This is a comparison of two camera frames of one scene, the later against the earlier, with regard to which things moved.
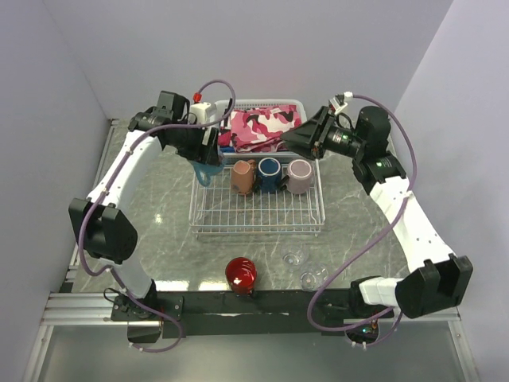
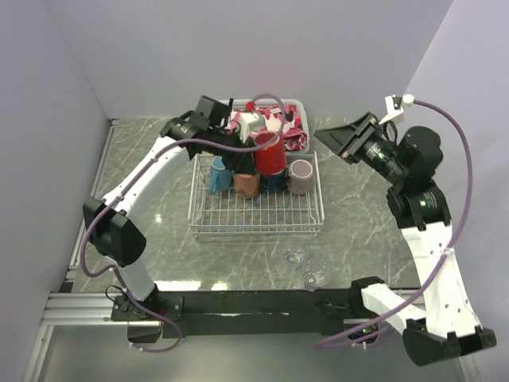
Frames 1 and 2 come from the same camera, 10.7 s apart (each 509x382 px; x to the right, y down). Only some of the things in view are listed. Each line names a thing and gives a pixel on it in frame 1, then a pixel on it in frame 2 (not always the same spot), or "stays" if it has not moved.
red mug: (241, 274) -> (272, 161)
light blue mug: (204, 172) -> (220, 177)
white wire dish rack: (215, 208) stays
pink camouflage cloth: (259, 128) stays
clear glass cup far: (294, 255) stays
